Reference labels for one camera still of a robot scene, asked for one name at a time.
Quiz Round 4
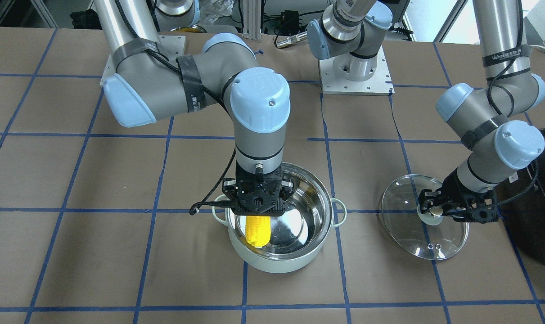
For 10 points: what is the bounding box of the black gripper cable, right arm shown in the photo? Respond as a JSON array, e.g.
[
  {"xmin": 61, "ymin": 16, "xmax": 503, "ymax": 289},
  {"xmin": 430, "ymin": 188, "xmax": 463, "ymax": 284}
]
[{"xmin": 115, "ymin": 0, "xmax": 237, "ymax": 216}]

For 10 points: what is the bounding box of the glass pot lid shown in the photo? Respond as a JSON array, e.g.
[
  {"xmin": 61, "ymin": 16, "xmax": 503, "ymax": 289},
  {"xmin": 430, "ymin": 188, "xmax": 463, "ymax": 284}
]
[{"xmin": 380, "ymin": 174, "xmax": 469, "ymax": 260}]

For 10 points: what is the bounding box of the pale green electric pot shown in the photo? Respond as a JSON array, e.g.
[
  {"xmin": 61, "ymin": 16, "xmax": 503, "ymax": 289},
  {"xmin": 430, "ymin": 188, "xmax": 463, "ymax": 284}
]
[{"xmin": 213, "ymin": 162, "xmax": 346, "ymax": 273}]

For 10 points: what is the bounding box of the black gripper cable, left arm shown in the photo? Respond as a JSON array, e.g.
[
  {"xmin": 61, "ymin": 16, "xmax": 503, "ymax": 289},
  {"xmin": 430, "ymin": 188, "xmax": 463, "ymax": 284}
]
[{"xmin": 486, "ymin": 0, "xmax": 540, "ymax": 207}]

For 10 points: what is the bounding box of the yellow plastic corn cob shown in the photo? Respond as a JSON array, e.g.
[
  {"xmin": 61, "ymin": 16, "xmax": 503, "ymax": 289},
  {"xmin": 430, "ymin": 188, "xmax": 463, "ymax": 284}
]
[{"xmin": 245, "ymin": 216, "xmax": 271, "ymax": 248}]

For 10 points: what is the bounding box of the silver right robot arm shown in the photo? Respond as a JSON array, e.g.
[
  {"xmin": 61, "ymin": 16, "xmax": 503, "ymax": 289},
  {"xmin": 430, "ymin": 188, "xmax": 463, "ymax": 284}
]
[{"xmin": 95, "ymin": 0, "xmax": 294, "ymax": 217}]

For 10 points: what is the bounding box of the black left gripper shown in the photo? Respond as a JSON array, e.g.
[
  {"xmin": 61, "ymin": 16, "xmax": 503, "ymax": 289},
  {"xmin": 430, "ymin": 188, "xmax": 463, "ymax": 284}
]
[{"xmin": 418, "ymin": 174, "xmax": 498, "ymax": 224}]

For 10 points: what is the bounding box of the black gripper cable, arm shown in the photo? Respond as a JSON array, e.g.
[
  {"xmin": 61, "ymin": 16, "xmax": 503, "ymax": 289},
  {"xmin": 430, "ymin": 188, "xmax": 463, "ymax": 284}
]
[
  {"xmin": 486, "ymin": 0, "xmax": 540, "ymax": 207},
  {"xmin": 115, "ymin": 0, "xmax": 237, "ymax": 216}
]

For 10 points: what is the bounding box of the black rice cooker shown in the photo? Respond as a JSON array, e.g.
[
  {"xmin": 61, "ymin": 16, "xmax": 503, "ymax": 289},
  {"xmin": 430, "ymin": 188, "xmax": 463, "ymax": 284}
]
[{"xmin": 495, "ymin": 129, "xmax": 545, "ymax": 266}]

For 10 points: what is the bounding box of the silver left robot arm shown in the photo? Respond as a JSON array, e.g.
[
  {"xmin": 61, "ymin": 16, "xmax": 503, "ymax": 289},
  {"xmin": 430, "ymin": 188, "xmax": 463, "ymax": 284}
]
[{"xmin": 306, "ymin": 0, "xmax": 545, "ymax": 225}]

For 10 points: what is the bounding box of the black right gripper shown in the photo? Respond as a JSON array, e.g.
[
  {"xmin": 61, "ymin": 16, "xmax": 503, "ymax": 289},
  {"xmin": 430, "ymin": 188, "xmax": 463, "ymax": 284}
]
[{"xmin": 221, "ymin": 163, "xmax": 295, "ymax": 217}]

